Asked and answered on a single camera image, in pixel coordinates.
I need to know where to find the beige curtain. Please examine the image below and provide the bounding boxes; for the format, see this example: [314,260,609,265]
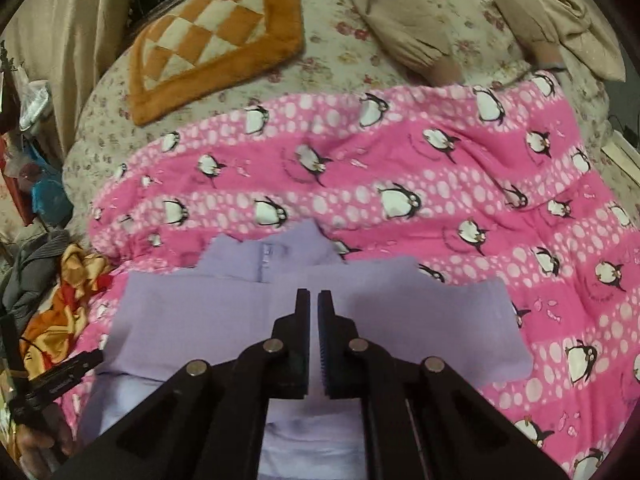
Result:
[10,0,132,153]

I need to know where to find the orange yellow cloth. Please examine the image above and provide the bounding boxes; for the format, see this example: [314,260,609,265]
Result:
[20,242,115,382]

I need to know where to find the beige garment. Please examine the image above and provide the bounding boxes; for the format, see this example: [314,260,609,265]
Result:
[327,0,627,86]

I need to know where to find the orange checkered cushion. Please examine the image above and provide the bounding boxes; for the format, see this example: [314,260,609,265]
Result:
[127,0,306,127]

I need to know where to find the white plastic bag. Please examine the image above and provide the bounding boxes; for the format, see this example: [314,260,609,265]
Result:
[19,80,54,127]

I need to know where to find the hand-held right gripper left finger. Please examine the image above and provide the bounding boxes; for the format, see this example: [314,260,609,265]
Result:
[50,288,312,480]

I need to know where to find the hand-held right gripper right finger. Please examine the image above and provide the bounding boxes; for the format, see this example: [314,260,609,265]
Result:
[318,289,571,480]

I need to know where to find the pink penguin print blanket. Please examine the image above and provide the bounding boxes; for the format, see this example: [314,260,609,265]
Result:
[70,71,640,480]

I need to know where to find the lavender fleece jacket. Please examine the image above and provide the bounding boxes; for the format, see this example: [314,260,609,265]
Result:
[80,222,534,480]

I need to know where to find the person's left hand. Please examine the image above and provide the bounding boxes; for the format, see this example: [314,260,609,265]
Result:
[12,420,76,467]

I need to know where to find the blue plastic bag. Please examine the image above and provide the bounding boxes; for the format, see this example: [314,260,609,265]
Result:
[30,170,74,227]

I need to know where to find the black cable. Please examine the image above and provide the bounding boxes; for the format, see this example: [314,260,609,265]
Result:
[19,336,53,362]

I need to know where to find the grey garment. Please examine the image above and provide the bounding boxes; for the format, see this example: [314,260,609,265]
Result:
[0,230,72,322]

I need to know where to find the floral bed sheet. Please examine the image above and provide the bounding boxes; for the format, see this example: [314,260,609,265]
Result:
[62,0,618,211]

